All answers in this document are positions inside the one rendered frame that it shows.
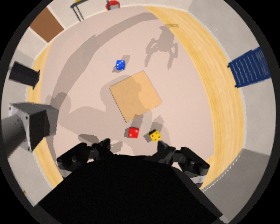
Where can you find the blue die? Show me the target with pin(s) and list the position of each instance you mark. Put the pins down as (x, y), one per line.
(120, 64)

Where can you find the tan square mat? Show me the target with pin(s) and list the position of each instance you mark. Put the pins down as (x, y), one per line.
(135, 96)

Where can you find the yellow die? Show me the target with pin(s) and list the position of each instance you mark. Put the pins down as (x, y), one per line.
(155, 135)

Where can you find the red die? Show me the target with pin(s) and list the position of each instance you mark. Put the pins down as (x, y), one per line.
(133, 132)

